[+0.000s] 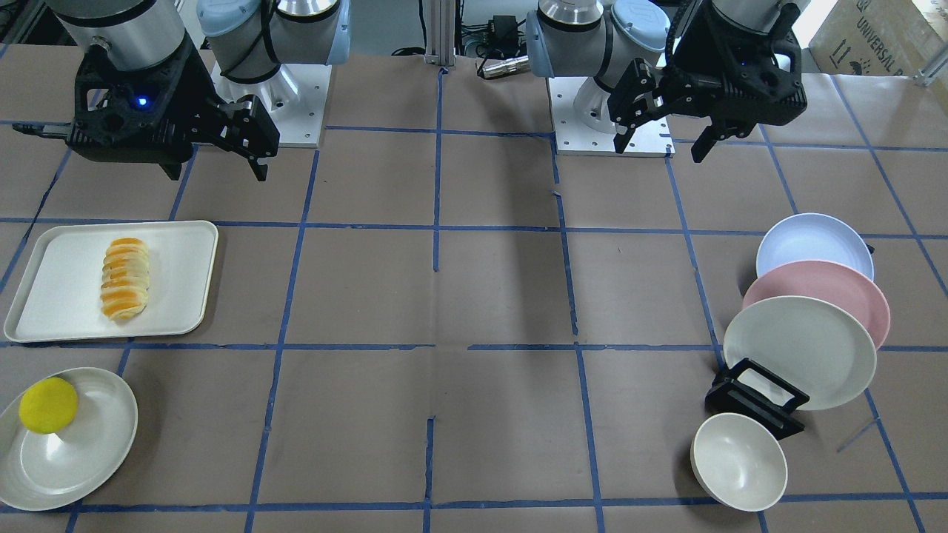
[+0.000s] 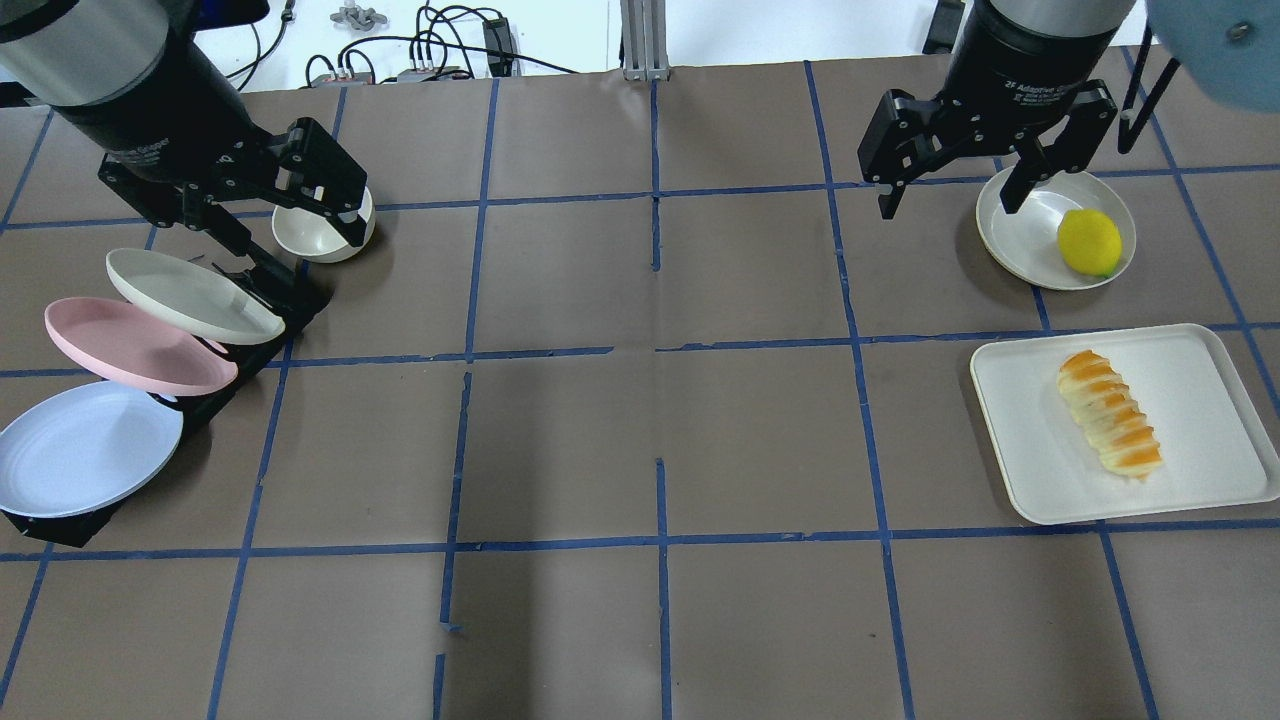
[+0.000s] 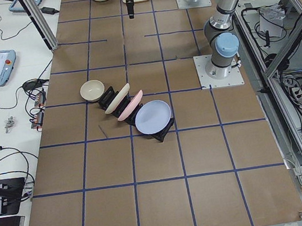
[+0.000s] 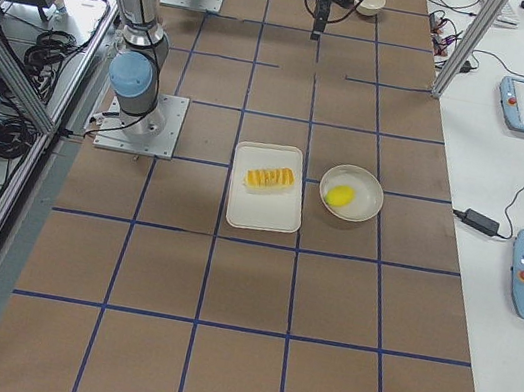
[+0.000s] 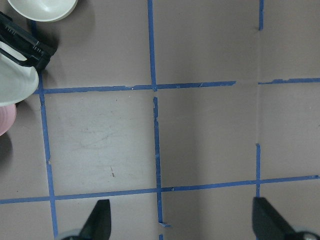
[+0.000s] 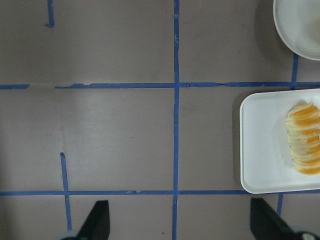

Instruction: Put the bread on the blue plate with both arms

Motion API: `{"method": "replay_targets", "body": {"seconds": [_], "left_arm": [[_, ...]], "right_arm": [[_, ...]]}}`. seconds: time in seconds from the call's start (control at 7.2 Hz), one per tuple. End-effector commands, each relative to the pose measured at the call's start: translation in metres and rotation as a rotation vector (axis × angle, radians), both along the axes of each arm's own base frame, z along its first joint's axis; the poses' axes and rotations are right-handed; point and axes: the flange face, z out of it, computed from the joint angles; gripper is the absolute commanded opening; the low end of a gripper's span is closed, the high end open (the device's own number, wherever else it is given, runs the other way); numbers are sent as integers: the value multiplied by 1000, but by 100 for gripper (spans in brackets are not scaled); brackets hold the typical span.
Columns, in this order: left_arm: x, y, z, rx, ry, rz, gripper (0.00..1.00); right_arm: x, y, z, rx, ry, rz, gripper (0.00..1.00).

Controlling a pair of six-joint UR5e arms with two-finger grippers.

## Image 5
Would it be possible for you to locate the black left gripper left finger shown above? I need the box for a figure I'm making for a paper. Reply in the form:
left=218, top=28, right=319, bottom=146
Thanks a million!
left=78, top=199, right=111, bottom=240

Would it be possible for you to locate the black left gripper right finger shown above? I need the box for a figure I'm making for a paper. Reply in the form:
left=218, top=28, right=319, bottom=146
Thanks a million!
left=252, top=197, right=307, bottom=240

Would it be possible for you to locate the pink plate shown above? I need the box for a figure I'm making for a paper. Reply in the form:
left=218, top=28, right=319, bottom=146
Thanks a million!
left=0, top=104, right=17, bottom=136

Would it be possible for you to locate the cream plate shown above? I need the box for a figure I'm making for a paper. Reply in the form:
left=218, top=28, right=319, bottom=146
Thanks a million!
left=0, top=53, right=39, bottom=107

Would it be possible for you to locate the black plate rack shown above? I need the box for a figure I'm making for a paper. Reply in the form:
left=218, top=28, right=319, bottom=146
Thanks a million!
left=0, top=12, right=57, bottom=71

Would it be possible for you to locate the cream bowl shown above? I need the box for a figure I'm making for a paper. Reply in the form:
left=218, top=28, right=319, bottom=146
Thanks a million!
left=8, top=0, right=78, bottom=22

